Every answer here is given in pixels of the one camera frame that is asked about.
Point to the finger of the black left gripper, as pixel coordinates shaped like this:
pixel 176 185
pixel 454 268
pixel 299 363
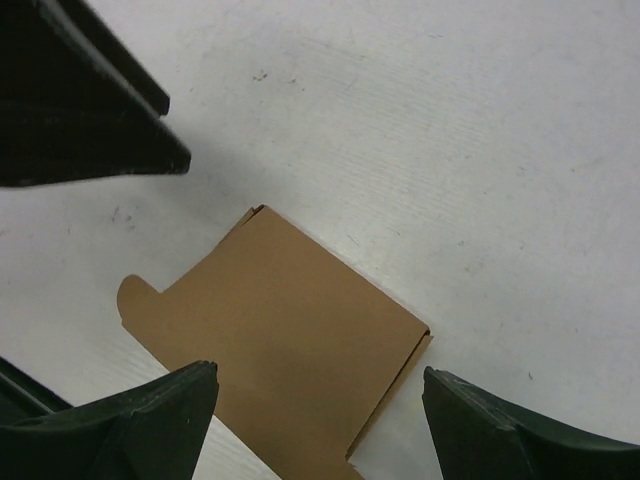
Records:
pixel 66 113
pixel 91 25

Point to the brown paper box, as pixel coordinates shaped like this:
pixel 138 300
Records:
pixel 308 351

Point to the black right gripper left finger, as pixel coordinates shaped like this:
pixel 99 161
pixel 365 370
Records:
pixel 153 431

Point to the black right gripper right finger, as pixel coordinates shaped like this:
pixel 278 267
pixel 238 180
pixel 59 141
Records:
pixel 478 435

